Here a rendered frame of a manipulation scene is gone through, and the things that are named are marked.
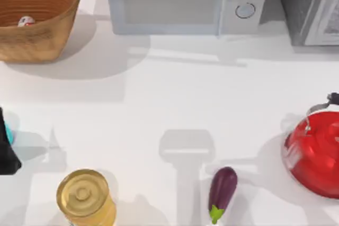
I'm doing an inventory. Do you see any pale microwave oven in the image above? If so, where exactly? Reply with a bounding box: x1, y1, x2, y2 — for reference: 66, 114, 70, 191
102, 0, 272, 37

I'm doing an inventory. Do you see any purple eggplant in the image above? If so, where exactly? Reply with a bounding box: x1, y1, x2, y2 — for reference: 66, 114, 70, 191
208, 166, 238, 224

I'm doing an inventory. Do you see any microwave knob with side gap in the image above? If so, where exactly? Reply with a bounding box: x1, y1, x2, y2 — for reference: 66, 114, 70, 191
235, 2, 256, 20

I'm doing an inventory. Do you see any gold tin can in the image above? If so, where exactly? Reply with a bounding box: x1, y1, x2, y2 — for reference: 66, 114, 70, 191
56, 169, 118, 226

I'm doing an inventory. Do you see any brown wicker basket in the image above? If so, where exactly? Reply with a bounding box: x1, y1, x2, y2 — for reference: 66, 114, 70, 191
0, 0, 81, 64

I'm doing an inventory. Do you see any red kettle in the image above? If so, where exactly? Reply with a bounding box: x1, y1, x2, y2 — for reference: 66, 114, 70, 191
283, 92, 339, 200

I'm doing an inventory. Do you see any white and red ball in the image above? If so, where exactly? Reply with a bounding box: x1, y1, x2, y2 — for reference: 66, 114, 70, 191
17, 16, 35, 28

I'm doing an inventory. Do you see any small teal object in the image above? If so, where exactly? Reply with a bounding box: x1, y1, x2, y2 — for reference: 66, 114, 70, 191
5, 124, 14, 144

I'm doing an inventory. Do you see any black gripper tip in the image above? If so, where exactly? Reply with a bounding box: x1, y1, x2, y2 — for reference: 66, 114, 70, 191
0, 107, 22, 176

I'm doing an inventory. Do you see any microwave door handle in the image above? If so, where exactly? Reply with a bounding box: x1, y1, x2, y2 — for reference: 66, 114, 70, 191
217, 0, 229, 38

